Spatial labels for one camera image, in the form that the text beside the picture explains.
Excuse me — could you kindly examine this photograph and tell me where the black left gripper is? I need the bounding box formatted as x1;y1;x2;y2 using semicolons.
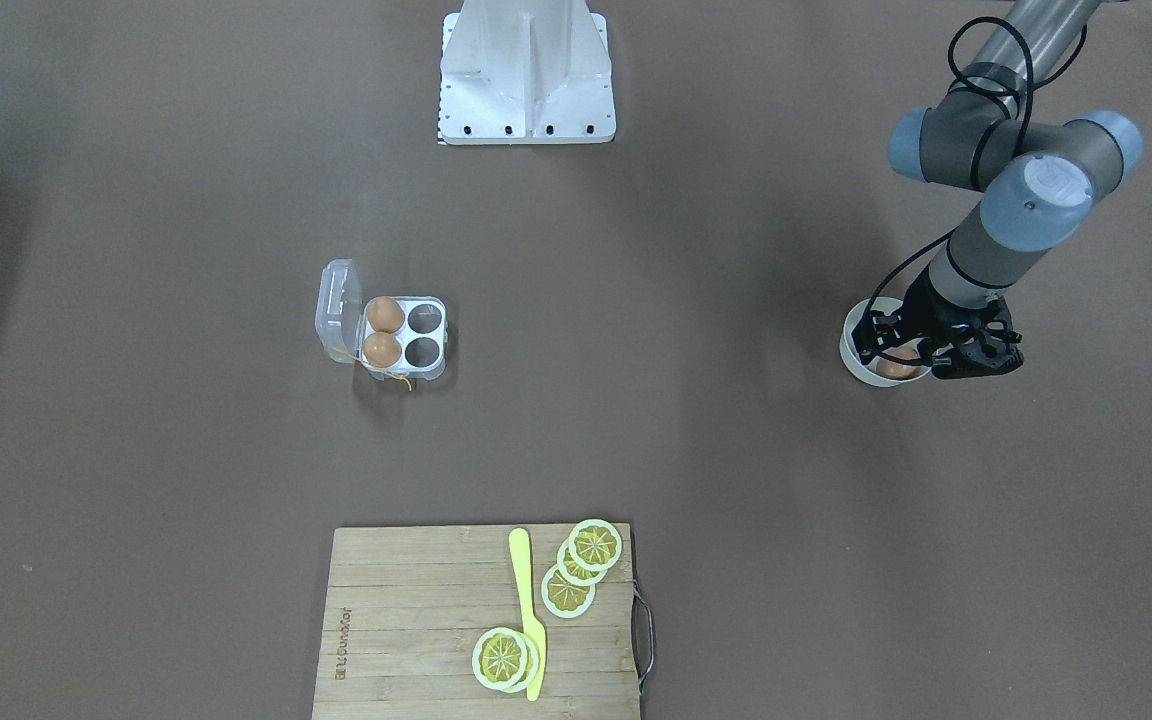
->
852;266;977;369

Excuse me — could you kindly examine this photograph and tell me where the brown egg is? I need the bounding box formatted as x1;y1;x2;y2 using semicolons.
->
874;347;924;382

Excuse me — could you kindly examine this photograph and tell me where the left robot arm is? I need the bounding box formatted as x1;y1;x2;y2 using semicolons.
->
838;1;1144;387

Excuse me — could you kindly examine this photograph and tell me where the clear plastic egg box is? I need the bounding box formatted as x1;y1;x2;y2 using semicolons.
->
314;259;450;386

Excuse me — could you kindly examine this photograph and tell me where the brown egg box rear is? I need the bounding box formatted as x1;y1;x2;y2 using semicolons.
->
364;296;406;334

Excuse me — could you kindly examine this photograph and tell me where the brown egg box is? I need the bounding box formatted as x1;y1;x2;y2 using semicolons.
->
364;296;406;334
361;331;403;369

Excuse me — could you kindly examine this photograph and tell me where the brown egg box front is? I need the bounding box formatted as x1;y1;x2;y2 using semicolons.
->
361;331;403;369

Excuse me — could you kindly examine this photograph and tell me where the white ceramic bowl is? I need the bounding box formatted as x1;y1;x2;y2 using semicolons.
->
839;296;933;388

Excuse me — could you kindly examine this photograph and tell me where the lemon slice middle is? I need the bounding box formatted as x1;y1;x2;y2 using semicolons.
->
556;541;608;588

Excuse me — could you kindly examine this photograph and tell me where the yellow plastic knife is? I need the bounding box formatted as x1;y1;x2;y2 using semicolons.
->
508;526;548;702

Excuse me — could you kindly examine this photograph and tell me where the lemon slice under knife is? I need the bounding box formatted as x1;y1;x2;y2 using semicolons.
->
502;632;541;694

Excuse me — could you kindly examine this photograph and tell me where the lemon slice by knife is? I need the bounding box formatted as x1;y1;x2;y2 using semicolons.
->
471;626;526;692

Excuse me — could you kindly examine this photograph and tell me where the wooden cutting board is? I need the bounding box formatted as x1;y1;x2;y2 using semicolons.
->
312;521;655;719

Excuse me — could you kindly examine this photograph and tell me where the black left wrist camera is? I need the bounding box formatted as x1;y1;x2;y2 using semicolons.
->
931;300;1024;381

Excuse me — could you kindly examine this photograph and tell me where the black camera cable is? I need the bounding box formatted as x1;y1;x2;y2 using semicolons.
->
861;15;1087;331

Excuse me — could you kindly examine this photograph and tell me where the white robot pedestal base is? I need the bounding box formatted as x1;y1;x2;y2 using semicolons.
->
435;1;617;146

